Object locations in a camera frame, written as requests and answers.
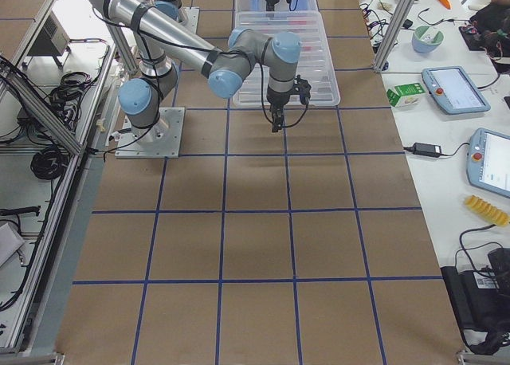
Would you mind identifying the clear plastic box lid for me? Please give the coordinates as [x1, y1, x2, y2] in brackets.
[231, 10, 342, 109]

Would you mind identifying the blue teach pendant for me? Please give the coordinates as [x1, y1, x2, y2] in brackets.
[466, 128, 510, 198]
[422, 66, 491, 115]

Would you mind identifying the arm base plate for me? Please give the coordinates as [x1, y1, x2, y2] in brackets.
[177, 6, 199, 33]
[114, 107, 185, 159]

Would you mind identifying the green blue bowl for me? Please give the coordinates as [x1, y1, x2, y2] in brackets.
[411, 26, 444, 53]

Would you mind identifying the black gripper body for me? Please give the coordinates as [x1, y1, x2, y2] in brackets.
[268, 98, 288, 123]

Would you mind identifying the clear plastic storage box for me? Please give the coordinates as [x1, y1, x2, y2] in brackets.
[234, 0, 325, 40]

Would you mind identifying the aluminium frame post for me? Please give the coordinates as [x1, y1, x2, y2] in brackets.
[373, 0, 414, 73]

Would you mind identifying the blue plastic tray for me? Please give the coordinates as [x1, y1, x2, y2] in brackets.
[236, 0, 318, 12]

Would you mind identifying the green white carton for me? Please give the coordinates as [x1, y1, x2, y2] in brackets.
[386, 82, 426, 108]

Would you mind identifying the black cable bundle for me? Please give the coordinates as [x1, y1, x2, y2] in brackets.
[30, 145, 69, 181]

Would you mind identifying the yellow toy piece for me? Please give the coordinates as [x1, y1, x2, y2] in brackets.
[464, 195, 509, 226]

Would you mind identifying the black power adapter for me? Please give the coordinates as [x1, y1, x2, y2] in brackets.
[411, 142, 442, 158]

